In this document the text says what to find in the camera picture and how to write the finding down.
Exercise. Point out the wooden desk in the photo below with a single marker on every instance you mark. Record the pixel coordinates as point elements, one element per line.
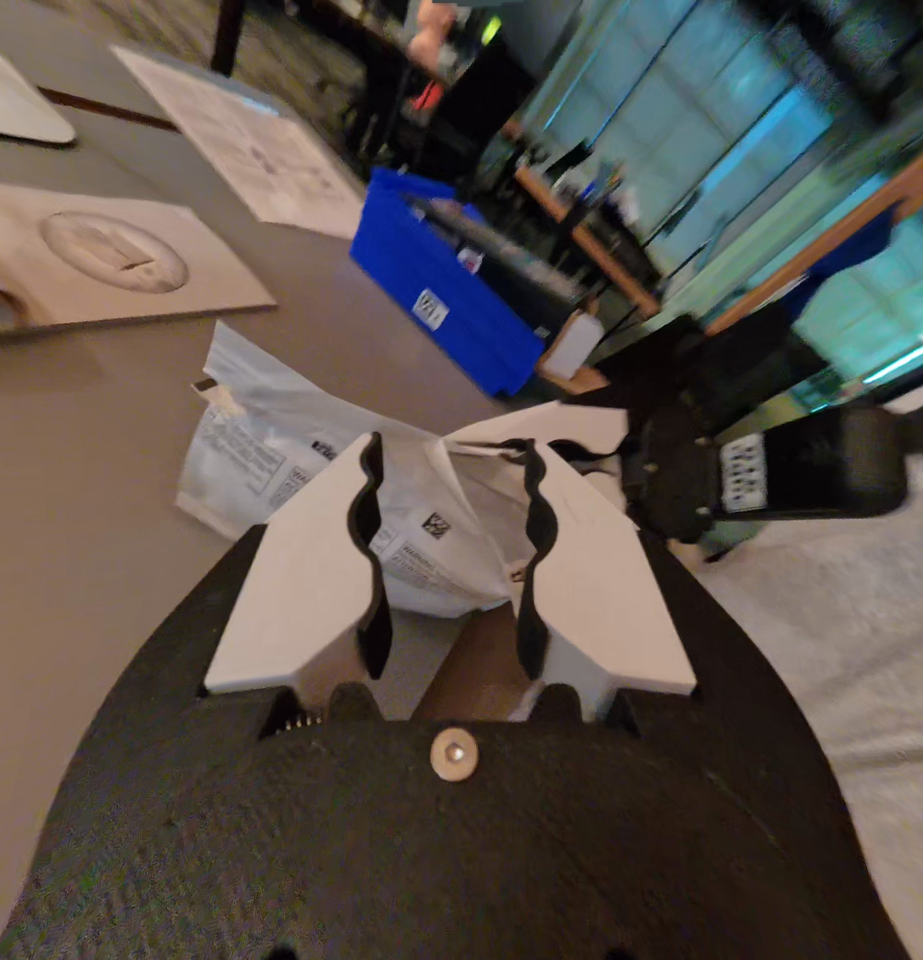
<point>589,240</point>

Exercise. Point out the blue plastic bin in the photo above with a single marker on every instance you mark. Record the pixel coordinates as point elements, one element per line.
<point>431,277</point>

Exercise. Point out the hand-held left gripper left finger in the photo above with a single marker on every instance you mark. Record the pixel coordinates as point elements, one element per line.
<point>300,577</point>

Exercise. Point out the printed paper sheet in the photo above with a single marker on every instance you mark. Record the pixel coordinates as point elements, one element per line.
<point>259,150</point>

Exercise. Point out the white paper bag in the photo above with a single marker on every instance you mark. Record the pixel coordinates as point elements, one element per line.
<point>281,442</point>

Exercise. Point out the open instruction booklet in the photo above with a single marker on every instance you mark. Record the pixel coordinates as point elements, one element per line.
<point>116,255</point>

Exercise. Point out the person's grey clothing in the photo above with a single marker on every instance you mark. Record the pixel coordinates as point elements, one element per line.
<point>844,675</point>

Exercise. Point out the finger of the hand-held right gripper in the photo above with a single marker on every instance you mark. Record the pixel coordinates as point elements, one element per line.
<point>608,480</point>
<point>559,424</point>

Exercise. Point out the white stand base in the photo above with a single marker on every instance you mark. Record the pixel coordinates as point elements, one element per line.
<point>15,105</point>

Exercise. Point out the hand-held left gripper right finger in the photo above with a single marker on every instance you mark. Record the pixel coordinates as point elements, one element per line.
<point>608,600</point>

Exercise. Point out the black cardboard box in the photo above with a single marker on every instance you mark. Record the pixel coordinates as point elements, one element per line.
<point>506,262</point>

